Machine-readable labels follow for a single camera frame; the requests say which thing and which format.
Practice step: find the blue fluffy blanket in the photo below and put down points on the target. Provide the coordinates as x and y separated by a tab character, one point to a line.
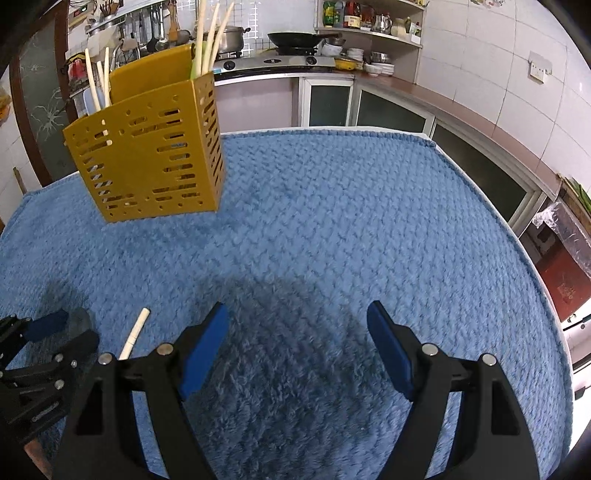
323	230

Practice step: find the green bottle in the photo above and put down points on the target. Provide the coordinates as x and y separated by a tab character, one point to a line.
328	14

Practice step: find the yellow container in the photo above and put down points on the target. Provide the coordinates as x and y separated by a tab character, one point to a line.
346	64

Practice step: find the white appliance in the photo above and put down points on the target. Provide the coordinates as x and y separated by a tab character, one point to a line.
579	355

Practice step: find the stack of white bowls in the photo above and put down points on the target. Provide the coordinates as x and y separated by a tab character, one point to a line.
379	67

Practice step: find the white kitchen cabinet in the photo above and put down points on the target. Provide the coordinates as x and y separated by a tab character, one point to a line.
277	101

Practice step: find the clear plastic bag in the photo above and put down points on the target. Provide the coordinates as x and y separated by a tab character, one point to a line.
561	226

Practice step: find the brown door with frosted glass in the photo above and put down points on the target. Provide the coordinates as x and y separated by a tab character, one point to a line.
41	115

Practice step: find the steel pot with lid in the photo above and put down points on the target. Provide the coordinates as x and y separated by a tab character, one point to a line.
236	41

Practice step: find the red cardboard box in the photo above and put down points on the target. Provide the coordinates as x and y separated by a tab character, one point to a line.
565	281

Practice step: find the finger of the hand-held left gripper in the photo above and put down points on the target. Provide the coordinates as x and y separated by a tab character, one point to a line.
76	350
46	325

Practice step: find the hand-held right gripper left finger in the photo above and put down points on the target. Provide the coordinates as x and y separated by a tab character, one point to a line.
203	350

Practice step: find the steel teapot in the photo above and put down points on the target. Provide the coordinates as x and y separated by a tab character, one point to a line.
382	24

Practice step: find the red label sauce bottle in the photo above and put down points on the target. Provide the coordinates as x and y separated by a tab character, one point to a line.
352	16

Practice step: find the black wok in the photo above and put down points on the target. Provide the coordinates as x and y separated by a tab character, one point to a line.
295	40

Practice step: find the black ladle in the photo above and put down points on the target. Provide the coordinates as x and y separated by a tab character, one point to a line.
152	44

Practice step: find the steel gas stove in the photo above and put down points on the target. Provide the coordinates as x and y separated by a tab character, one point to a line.
277	63

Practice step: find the wooden spatula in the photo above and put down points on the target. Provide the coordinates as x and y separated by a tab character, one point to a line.
173	25

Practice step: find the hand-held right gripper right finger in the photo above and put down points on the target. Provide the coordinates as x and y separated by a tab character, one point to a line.
390	350

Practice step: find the light green plastic utensil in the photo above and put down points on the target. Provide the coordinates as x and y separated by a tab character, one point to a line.
197	64

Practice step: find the steel wall utensil rack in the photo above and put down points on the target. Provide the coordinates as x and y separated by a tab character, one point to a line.
120	16

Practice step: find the red rubber gloves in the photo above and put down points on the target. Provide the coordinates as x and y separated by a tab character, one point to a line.
77	70

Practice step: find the white corner shelf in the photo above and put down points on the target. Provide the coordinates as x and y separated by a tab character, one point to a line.
408	62

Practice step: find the steel ladle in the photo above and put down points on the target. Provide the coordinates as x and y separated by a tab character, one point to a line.
163	41

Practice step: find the cream chopstick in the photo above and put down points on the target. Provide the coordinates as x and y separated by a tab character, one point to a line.
135	332
107	74
93	83
102	85
202	37
211	46
222	32

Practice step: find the yellow perforated utensil holder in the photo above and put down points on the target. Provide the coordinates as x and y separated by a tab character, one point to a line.
152	152

